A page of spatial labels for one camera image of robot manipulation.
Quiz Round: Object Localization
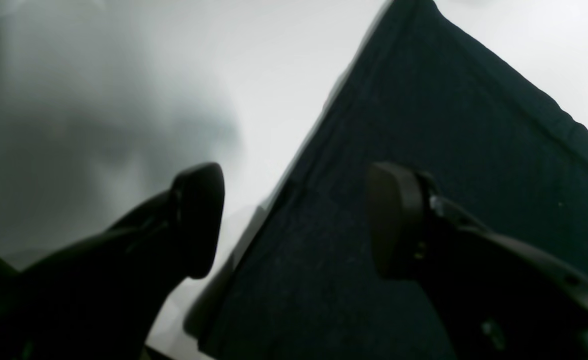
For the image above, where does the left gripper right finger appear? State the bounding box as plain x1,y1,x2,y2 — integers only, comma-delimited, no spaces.
365,162,588,360

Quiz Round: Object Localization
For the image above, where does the black T-shirt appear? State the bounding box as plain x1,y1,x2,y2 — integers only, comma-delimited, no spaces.
184,0,588,360

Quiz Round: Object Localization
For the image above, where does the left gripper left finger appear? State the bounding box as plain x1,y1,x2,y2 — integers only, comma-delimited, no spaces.
0,162,225,360

